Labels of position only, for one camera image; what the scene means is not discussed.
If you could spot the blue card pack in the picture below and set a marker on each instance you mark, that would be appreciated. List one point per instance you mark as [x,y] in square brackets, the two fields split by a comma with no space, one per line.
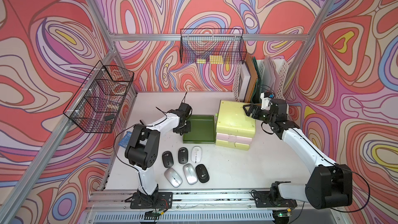
[125,140]

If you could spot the green drawer cabinet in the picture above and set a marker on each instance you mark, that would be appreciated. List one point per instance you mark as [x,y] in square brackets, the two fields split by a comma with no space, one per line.
[234,129]

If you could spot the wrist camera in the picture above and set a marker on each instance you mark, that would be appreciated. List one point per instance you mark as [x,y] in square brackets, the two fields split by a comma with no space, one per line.
[266,98]
[185,108]

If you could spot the white computer mouse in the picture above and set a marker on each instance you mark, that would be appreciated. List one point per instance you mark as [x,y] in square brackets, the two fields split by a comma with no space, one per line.
[196,154]

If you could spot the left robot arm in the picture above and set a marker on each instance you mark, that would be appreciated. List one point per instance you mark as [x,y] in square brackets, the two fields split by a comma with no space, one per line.
[142,151]

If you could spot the brown folder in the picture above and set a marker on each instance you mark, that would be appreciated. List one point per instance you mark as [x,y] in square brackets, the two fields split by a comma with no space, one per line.
[253,78]

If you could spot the white file organizer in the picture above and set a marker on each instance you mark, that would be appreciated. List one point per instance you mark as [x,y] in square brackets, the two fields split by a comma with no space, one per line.
[274,72]

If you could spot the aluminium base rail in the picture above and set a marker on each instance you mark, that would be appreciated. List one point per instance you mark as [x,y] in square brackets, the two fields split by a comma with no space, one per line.
[235,206]

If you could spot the green folder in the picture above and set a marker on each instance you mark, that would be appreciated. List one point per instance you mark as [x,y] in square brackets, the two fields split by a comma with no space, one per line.
[258,85]

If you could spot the left black wire basket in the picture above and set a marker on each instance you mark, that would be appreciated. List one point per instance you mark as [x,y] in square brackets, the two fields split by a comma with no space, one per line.
[95,108]

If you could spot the black computer mouse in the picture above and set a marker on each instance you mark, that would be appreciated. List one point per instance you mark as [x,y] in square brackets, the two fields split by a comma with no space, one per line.
[202,173]
[183,156]
[167,159]

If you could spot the silver computer mouse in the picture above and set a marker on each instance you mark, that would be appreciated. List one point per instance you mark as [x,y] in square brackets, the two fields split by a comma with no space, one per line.
[190,174]
[173,177]

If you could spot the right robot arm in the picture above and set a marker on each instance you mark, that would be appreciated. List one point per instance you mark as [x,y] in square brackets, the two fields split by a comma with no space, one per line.
[330,184]

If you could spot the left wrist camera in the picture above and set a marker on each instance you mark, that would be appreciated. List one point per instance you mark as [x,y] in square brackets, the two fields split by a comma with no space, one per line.
[185,108]

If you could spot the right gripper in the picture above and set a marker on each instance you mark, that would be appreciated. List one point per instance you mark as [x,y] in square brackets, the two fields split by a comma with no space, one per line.
[256,110]

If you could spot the yellow sticky note pad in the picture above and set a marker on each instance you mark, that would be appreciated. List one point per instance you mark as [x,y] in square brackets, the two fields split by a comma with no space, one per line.
[216,59]

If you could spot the green drawer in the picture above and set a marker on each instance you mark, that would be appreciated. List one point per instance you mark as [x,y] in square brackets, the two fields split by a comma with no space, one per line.
[202,130]

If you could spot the back black wire basket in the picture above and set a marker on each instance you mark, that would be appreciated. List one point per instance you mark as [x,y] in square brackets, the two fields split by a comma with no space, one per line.
[197,44]

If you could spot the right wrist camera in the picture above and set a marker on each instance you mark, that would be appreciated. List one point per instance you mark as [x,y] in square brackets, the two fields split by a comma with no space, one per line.
[266,98]

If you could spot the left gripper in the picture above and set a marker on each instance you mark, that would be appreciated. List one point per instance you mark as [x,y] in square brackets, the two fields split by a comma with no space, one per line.
[188,128]

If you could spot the black wire basket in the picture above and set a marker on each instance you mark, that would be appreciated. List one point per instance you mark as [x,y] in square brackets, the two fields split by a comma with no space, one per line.
[95,108]
[197,44]

